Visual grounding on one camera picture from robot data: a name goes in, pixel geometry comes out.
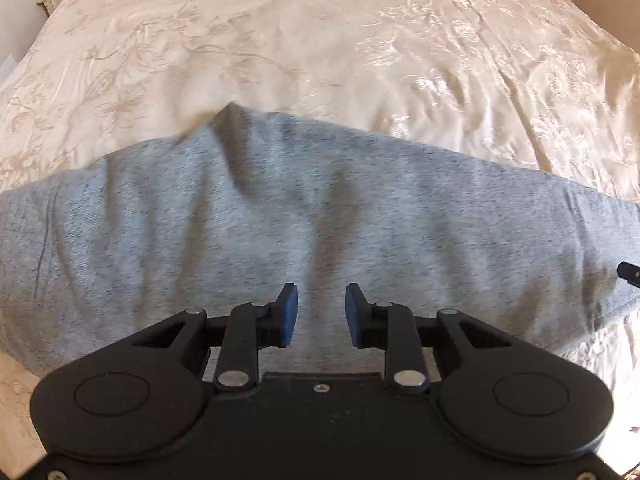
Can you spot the grey speckled pants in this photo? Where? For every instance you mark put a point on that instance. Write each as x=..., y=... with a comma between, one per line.
x=325, y=220

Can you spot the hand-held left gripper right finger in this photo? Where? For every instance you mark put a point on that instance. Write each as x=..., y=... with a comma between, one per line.
x=353, y=316

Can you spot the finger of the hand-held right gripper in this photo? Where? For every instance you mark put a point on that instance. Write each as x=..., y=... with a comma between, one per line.
x=630, y=274

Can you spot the bed with cream embroidered bedspread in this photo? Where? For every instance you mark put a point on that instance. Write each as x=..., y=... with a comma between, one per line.
x=350, y=35

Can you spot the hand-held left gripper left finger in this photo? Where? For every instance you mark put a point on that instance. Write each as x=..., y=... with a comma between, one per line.
x=288, y=316

